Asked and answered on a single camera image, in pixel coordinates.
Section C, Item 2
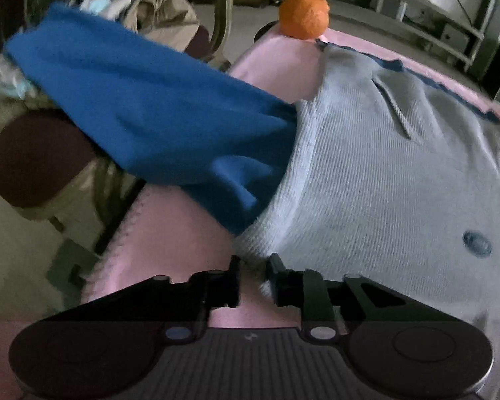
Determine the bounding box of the grey and blue sweater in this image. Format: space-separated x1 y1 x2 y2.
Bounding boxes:
3 1 500 400

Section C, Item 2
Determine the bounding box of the pile of folded clothes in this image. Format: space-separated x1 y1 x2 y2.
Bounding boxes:
0 0 200 133

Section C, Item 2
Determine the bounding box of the pink printed towel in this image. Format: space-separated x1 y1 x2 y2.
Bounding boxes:
82 27 500 328

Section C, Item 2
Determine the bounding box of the dark red chair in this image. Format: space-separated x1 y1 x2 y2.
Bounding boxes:
0 0 237 255

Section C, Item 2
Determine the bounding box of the orange tangerine fruit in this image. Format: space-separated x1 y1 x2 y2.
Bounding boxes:
278 0 330 40

